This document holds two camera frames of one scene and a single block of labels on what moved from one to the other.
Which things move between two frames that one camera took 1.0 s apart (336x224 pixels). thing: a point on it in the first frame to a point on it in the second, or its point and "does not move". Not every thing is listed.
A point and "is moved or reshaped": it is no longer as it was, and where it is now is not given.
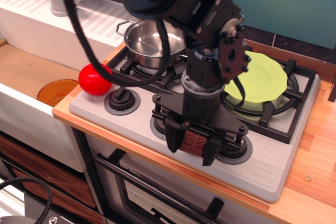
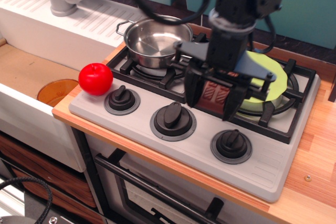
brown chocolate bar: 193,143 is moved or reshaped
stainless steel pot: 143,43 does not move
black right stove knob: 235,156 does not move
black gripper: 199,107 to 223,63
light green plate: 265,78 does not move
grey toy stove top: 277,94 does not move
